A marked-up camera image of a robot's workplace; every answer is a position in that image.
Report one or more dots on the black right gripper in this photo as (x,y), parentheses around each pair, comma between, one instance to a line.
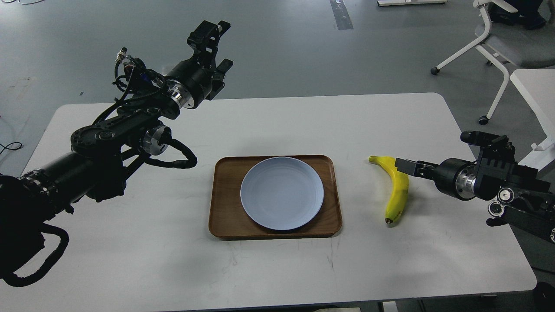
(453,177)

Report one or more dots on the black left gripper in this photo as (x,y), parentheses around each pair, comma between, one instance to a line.
(189,83)

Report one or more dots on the yellow banana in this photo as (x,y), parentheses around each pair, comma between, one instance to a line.
(400,185)

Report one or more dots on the light blue plate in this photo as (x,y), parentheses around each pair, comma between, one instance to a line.
(282,193)

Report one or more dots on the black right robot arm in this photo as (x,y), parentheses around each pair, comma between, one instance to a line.
(517,197)

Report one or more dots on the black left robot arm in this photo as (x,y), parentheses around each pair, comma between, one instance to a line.
(107,153)

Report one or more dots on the white side table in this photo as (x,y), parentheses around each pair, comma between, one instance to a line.
(537,87)

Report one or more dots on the white office chair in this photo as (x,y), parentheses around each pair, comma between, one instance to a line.
(529,49)

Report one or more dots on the brown wooden tray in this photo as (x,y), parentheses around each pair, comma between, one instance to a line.
(228,220)

